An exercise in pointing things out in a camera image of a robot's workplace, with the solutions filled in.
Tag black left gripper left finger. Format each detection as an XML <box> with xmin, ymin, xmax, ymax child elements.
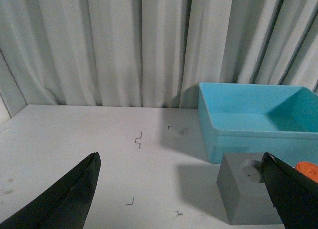
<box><xmin>0</xmin><ymin>152</ymin><xmax>101</xmax><ymax>229</ymax></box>

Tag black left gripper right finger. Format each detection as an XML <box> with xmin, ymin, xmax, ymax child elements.
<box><xmin>261</xmin><ymin>152</ymin><xmax>318</xmax><ymax>229</ymax></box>

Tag gray block with round hole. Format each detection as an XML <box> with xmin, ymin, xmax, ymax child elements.
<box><xmin>217</xmin><ymin>153</ymin><xmax>282</xmax><ymax>225</ymax></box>

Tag light blue plastic box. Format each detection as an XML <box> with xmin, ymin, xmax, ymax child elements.
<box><xmin>198</xmin><ymin>82</ymin><xmax>318</xmax><ymax>166</ymax></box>

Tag orange cylinder marked 4680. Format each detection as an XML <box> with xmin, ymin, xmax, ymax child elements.
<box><xmin>295</xmin><ymin>161</ymin><xmax>318</xmax><ymax>183</ymax></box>

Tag white pleated curtain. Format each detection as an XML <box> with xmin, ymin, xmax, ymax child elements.
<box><xmin>0</xmin><ymin>0</ymin><xmax>318</xmax><ymax>122</ymax></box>

